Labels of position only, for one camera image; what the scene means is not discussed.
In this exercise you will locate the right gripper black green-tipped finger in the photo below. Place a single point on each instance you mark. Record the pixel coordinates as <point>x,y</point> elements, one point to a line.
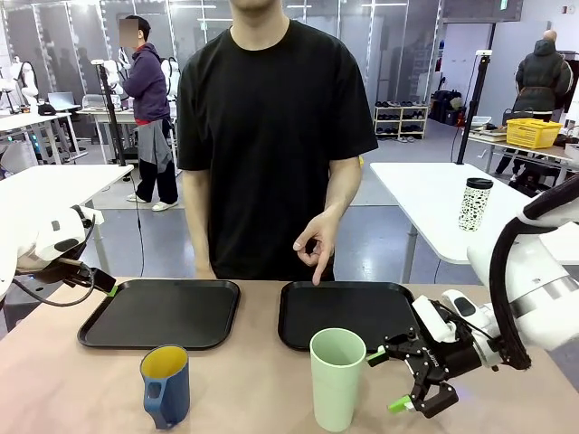
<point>434,400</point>
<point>400,346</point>

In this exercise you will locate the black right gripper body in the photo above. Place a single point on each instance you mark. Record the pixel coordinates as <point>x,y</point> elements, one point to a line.
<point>452,359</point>

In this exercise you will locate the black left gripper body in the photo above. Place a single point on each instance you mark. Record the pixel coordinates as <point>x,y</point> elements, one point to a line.
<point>68,273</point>

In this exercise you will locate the light green plastic cup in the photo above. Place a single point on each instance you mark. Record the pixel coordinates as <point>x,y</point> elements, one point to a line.
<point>337,398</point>

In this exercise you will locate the person's right forearm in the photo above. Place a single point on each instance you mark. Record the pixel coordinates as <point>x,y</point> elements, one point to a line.
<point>196,217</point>

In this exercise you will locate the person's left forearm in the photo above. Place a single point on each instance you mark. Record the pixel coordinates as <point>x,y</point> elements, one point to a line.
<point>344,190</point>

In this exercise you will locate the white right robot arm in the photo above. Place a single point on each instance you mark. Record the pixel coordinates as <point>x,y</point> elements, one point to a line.
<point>534,271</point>

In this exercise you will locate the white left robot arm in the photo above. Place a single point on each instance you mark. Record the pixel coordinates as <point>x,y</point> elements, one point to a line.
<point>27,230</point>

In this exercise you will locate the person's right hand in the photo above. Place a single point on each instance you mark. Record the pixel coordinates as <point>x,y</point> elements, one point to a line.
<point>205,272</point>

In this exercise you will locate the person's left hand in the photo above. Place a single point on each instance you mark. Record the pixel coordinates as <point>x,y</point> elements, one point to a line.
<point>323,235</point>

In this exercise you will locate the black plastic tray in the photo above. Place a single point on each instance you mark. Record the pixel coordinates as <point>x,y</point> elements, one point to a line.
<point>158,312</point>
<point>344,307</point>

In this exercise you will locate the blue mug yellow inside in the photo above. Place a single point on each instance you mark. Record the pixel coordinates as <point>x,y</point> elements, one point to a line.
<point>174,393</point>

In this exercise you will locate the speckled white tumbler black lid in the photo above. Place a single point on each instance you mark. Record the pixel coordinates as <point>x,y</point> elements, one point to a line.
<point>474,208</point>

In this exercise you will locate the black cap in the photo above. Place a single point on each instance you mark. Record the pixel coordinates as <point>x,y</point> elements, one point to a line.
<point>45,109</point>

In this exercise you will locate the white background desk with bins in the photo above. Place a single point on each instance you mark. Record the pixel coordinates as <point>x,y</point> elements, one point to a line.
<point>101,110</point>

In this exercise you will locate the grey open laptop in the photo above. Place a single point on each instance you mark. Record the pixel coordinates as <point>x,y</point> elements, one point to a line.
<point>62,100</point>

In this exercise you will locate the person in purple hoodie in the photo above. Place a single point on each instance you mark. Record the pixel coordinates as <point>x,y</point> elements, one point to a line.
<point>147,90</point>

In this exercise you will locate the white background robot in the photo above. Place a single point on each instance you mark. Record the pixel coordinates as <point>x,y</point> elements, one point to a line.
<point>115,72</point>
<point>169,77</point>
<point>25,79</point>

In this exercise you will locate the person in black t-shirt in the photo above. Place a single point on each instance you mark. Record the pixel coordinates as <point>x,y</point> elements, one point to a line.
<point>271,135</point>

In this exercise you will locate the wooden shoe rack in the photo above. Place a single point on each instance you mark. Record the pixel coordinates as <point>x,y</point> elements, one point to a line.
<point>400,118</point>

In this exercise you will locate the yellow plastic basket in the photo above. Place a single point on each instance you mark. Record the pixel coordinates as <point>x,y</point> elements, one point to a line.
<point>534,133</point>

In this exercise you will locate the black bags pile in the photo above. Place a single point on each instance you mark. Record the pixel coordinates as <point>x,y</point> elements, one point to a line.
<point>445,106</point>

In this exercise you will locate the person in dark puffer jacket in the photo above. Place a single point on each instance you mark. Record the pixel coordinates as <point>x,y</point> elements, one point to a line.
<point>543,77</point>

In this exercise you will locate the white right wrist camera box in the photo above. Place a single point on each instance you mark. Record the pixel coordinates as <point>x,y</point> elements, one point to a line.
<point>429,316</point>

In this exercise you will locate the black camera pole stand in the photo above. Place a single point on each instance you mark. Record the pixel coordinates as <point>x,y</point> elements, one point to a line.
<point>112,117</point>
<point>475,90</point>

